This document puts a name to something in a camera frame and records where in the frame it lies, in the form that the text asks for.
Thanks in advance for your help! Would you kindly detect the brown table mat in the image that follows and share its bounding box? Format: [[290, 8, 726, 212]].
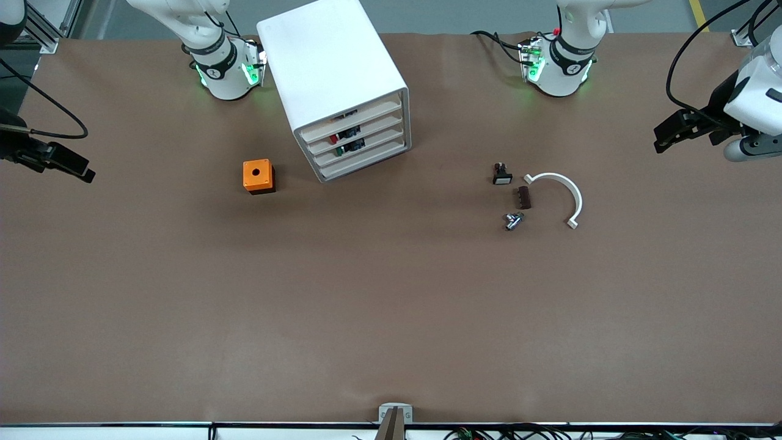
[[0, 31, 782, 425]]

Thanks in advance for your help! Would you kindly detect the grey mount bracket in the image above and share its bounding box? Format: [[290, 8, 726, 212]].
[[378, 403, 414, 424]]

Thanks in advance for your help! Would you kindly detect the black base cable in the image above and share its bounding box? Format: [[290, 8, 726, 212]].
[[470, 31, 527, 65]]

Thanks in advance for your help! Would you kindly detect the green lit control box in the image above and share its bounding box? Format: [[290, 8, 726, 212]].
[[519, 35, 546, 83], [243, 38, 268, 86]]

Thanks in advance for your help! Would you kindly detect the tan slanted bar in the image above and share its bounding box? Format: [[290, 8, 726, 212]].
[[374, 407, 407, 440]]

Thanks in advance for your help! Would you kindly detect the white table edge rail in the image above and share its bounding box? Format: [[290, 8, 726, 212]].
[[0, 420, 782, 440]]

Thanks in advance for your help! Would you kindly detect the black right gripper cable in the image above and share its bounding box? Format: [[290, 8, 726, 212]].
[[0, 58, 90, 140]]

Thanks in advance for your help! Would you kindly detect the aluminium frame profile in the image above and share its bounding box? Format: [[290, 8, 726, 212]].
[[730, 0, 782, 48], [21, 0, 84, 54]]

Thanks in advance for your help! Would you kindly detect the white drawer cabinet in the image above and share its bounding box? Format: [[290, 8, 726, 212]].
[[257, 0, 412, 184]]

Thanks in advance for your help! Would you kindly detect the orange box with hole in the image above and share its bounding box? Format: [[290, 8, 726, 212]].
[[243, 159, 276, 195]]

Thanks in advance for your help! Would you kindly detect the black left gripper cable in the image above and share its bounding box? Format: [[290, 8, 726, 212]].
[[666, 0, 782, 132]]

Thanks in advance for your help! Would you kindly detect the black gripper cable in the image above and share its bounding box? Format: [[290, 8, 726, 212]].
[[0, 58, 90, 140], [666, 0, 782, 132]]

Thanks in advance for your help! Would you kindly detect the white half-ring clamp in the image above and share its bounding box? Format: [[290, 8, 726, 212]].
[[524, 172, 583, 230]]

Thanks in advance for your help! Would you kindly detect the black cable bundle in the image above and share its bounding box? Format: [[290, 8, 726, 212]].
[[440, 425, 782, 440]]

